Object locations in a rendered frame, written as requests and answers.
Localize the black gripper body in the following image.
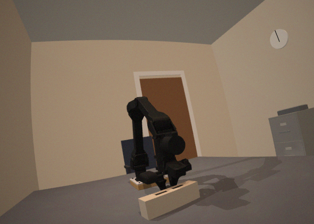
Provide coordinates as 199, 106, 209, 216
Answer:
139, 153, 175, 184

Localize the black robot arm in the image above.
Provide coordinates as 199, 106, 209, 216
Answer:
127, 97, 190, 182

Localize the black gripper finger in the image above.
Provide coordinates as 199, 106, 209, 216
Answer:
168, 174, 179, 186
155, 179, 167, 190

